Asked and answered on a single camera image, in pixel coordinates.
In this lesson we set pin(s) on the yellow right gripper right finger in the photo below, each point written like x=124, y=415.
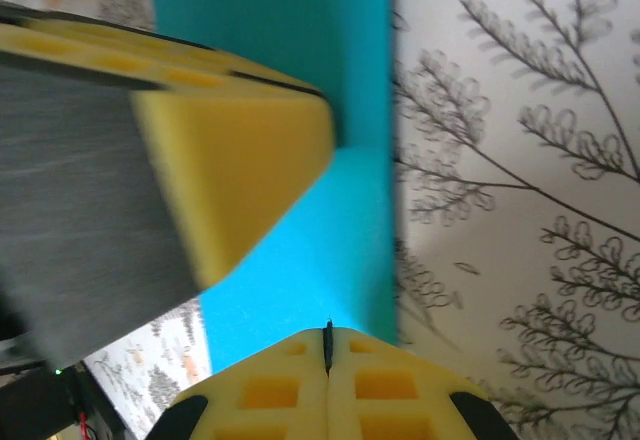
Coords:
x=390, y=400

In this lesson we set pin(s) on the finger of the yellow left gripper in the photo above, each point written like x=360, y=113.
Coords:
x=225, y=170

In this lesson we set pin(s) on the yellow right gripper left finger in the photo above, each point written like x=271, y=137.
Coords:
x=265, y=400

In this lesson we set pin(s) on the blue paper sheet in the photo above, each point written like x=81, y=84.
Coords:
x=350, y=235

